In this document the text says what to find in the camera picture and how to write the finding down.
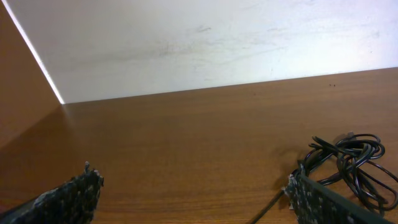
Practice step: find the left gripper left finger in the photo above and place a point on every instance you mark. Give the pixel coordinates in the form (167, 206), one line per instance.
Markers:
(75, 201)

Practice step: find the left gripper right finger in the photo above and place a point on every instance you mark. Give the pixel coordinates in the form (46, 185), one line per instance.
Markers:
(314, 203)

